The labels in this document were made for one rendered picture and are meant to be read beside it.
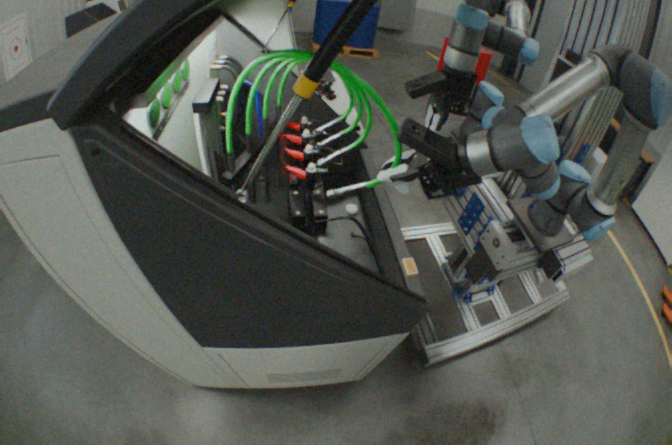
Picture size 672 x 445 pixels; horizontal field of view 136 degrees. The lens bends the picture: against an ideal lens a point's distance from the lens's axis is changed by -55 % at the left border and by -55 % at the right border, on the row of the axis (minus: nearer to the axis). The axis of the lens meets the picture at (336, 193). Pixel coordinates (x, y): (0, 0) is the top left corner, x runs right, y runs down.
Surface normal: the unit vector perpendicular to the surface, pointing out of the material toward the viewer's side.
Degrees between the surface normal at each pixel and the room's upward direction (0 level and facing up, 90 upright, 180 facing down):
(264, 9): 90
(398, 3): 90
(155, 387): 1
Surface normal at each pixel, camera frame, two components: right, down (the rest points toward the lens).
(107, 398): 0.13, -0.72
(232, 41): 0.16, 0.69
